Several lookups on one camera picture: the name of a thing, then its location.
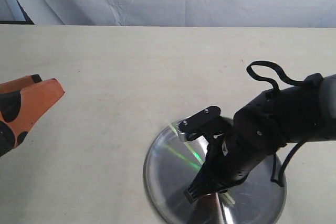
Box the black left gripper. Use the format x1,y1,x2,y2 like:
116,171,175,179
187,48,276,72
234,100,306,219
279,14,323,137
0,74,65,156

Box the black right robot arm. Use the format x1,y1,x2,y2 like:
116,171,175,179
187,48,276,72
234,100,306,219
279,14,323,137
178,74,335,202

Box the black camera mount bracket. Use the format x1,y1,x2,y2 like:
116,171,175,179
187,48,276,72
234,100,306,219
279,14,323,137
180,105,232,143

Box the thin green stick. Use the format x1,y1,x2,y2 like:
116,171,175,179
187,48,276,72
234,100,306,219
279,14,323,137
167,121,236,205

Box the dark frame at left edge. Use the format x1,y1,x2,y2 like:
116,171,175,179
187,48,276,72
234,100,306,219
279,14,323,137
0,0,34,25

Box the round silver metal plate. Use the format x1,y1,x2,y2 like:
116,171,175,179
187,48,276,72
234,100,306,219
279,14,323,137
143,126,287,223

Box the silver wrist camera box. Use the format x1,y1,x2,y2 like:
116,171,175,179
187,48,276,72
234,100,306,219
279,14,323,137
175,121,187,143

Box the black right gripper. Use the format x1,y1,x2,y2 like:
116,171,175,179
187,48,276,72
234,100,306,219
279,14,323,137
184,121,270,202

